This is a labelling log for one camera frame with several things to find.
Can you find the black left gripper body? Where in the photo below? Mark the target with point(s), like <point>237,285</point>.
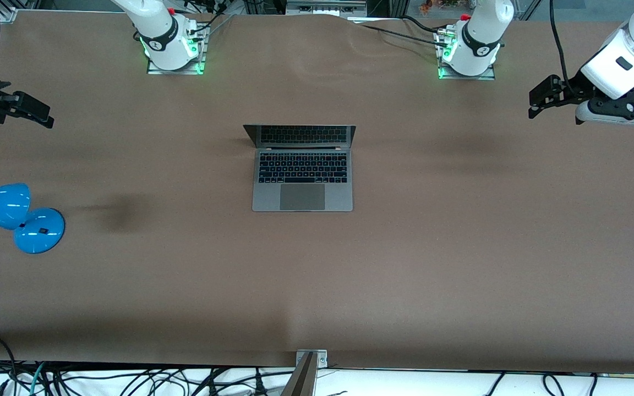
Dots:
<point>579,88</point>

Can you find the grey laptop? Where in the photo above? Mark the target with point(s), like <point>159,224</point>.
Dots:
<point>301,198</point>

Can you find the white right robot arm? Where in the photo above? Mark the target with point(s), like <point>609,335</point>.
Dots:
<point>160,27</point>

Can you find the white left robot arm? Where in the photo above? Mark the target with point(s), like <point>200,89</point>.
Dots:
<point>479,38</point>

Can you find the blue desk lamp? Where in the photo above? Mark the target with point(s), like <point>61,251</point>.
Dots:
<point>39,231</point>

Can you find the brown table cover sheet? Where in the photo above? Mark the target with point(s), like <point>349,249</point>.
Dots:
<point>460,247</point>

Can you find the grey power strip box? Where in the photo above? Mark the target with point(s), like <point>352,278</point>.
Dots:
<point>325,7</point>

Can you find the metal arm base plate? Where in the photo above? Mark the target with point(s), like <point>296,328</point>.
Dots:
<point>487,76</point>
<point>174,71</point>

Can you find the aluminium frame profile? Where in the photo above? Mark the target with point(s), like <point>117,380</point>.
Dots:
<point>529,8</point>
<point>10,15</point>

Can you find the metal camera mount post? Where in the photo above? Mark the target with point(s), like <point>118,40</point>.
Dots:
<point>310,360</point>

